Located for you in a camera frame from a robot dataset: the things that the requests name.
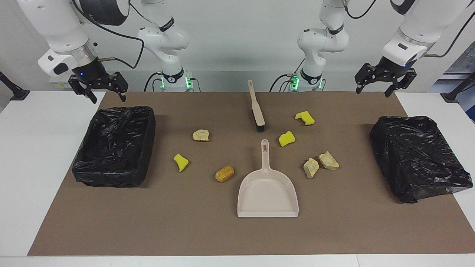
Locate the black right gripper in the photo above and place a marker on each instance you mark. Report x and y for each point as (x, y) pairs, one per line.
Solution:
(92, 74)

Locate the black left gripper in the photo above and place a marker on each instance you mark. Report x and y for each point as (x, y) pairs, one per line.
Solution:
(389, 69)

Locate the yellow green scrub sponge piece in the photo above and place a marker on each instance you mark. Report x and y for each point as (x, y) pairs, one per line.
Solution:
(286, 139)
(306, 118)

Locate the beige orange bread chunk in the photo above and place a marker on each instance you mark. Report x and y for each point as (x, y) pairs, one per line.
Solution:
(328, 161)

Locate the pale beige bread chunk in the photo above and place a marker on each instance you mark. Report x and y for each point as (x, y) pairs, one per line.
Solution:
(311, 167)
(200, 135)

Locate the beige hand brush black bristles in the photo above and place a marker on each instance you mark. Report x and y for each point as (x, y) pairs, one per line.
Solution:
(256, 107)

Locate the orange brown bread roll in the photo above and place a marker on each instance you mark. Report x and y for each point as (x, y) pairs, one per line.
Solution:
(224, 174)

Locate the beige plastic dustpan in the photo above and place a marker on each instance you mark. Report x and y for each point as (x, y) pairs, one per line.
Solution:
(267, 196)

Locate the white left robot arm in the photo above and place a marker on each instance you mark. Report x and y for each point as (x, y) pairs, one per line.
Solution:
(419, 26)

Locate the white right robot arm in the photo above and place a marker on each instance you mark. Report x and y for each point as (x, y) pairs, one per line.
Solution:
(55, 26)

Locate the open bin with black bag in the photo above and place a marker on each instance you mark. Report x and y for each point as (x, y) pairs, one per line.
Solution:
(111, 148)

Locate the black table clamp stand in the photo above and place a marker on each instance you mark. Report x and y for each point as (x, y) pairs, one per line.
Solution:
(451, 97)
(16, 92)

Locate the grey blue background equipment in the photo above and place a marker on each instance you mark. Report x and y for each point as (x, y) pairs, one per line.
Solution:
(464, 63)

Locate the box wrapped in black bag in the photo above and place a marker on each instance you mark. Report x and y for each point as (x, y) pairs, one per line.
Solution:
(415, 155)

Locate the brown table mat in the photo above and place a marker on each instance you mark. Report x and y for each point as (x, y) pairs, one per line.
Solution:
(185, 222)

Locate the white wall socket box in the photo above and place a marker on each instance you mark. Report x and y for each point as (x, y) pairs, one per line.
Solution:
(59, 84)

